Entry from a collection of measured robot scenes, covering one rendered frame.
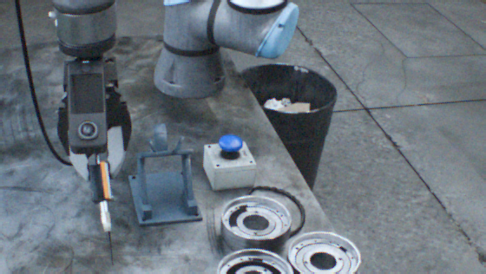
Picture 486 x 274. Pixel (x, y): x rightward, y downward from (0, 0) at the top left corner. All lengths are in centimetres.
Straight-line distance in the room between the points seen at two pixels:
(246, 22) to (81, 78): 52
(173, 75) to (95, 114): 62
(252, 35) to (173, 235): 43
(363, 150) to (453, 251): 65
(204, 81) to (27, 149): 39
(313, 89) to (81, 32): 168
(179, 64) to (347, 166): 142
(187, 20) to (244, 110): 21
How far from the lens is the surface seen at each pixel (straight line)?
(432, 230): 250
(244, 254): 100
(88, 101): 82
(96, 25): 81
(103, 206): 93
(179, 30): 138
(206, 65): 141
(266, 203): 110
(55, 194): 116
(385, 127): 302
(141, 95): 143
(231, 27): 132
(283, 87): 246
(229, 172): 115
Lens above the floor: 150
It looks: 32 degrees down
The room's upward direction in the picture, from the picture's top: 5 degrees clockwise
